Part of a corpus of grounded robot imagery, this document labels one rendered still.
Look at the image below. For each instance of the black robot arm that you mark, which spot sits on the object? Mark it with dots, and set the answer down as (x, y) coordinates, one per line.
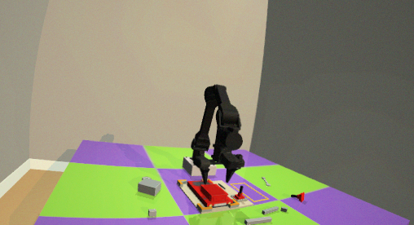
(228, 124)

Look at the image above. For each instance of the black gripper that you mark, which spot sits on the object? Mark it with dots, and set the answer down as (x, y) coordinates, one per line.
(204, 163)

